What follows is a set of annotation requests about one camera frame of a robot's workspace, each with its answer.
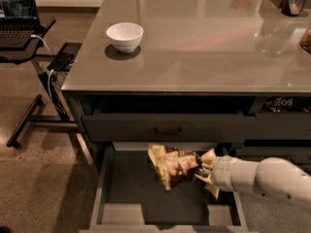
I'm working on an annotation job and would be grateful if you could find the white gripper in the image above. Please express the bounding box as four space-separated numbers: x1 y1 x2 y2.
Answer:
195 149 237 198

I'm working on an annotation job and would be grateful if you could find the brown sea salt chip bag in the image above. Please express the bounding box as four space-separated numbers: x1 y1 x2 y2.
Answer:
148 143 201 190

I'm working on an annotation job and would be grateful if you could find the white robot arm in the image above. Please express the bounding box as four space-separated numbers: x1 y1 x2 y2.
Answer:
195 149 311 212

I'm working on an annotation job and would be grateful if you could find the open middle drawer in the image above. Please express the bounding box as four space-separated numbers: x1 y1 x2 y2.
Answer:
79 143 257 233

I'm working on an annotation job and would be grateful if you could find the dark snack bag in drawer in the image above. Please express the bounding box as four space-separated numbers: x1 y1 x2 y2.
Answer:
262 96 311 113

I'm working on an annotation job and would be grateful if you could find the right top drawer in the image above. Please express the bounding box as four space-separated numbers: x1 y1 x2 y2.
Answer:
252 108 311 140

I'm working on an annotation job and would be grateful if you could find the dark top drawer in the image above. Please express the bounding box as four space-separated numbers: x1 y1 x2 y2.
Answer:
82 95 255 143

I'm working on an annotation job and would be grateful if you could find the white ceramic bowl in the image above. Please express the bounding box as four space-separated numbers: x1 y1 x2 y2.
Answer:
106 22 144 52

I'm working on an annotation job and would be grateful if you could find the brown round container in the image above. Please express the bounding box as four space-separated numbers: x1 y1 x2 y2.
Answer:
300 29 311 53

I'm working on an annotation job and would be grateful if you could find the black smartphone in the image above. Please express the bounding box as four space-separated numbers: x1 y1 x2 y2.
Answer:
50 52 74 71

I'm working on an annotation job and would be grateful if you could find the black rolling laptop stand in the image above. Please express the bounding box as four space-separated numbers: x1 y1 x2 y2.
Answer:
0 16 84 149

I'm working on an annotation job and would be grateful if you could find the dark glass jar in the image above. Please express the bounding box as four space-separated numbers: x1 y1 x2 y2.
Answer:
281 0 311 17

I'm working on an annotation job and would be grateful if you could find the black shoe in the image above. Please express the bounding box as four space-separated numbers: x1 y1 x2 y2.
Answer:
0 226 11 233

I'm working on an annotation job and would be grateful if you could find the black laptop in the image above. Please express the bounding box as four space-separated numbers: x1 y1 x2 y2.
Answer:
0 0 40 50

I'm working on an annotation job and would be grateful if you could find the white charging cable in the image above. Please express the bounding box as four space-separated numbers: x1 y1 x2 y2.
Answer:
30 33 67 115

